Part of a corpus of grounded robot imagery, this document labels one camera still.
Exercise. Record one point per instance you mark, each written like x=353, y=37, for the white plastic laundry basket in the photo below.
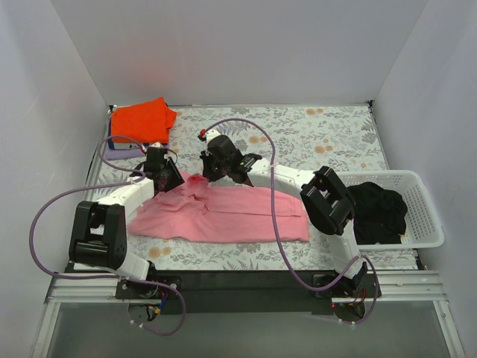
x=423, y=226

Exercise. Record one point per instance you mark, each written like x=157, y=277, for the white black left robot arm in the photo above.
x=99, y=233

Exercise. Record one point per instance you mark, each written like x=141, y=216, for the pink polo shirt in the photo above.
x=199, y=212

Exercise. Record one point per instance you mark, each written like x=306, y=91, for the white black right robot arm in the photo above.
x=328, y=202

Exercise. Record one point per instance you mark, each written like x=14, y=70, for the aluminium front frame rail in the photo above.
x=83, y=287

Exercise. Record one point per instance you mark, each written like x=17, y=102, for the black shirt in basket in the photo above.
x=379, y=215

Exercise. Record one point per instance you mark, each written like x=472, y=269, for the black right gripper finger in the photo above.
x=208, y=162
x=225, y=172

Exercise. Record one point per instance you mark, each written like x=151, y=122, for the folded lavender shirt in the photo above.
x=121, y=154

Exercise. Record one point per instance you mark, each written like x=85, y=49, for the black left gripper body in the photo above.
x=169, y=178

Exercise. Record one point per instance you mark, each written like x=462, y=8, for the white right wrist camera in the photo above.
x=206, y=136

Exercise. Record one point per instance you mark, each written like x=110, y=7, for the folded orange shirt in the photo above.
x=148, y=122

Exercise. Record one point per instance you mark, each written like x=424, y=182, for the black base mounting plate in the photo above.
x=259, y=292

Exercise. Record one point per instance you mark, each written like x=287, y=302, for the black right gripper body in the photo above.
x=212, y=168

